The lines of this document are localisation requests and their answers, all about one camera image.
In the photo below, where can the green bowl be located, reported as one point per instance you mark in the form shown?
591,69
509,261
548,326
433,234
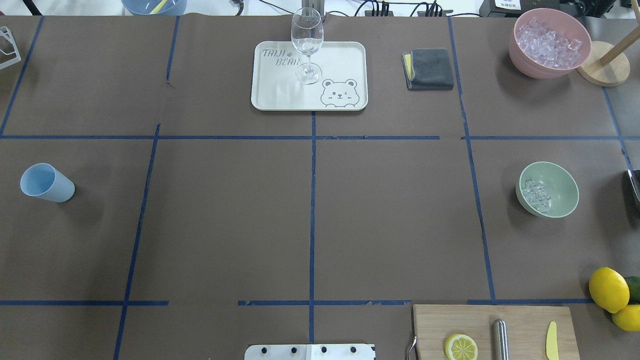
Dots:
559,183

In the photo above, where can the light blue plastic cup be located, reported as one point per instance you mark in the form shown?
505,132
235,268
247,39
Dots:
44,181

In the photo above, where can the ice cubes in green bowl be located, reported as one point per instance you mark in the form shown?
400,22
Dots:
535,194

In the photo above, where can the blue bowl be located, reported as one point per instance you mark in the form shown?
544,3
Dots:
143,7

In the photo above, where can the pink bowl of ice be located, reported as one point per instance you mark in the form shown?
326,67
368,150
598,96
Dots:
548,43

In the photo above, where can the cream bear tray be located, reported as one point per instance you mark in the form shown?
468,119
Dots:
337,80

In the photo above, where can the grey folded cloth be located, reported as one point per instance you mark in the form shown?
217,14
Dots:
428,69

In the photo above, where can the clear wine glass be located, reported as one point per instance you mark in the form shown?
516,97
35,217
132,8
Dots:
307,36

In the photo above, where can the lemon half slice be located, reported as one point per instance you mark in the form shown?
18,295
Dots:
460,346

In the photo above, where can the wooden cutting board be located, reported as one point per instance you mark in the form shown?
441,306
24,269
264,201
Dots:
526,329

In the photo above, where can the yellow plastic knife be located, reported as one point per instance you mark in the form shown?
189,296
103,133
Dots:
551,342

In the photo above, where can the wooden stand with base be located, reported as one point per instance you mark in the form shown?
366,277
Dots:
607,65

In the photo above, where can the yellow lemon near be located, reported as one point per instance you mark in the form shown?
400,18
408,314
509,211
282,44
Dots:
609,290

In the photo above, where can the yellow lemon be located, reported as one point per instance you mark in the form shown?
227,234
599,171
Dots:
609,290
628,318

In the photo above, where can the green lime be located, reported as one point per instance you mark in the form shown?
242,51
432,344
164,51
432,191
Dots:
633,284

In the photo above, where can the yellow lemon far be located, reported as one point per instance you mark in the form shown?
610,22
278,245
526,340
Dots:
628,318

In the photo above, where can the steel handled knife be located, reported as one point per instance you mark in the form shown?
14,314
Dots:
500,340

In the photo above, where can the white wire cup rack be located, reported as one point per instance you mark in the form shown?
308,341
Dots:
9,51

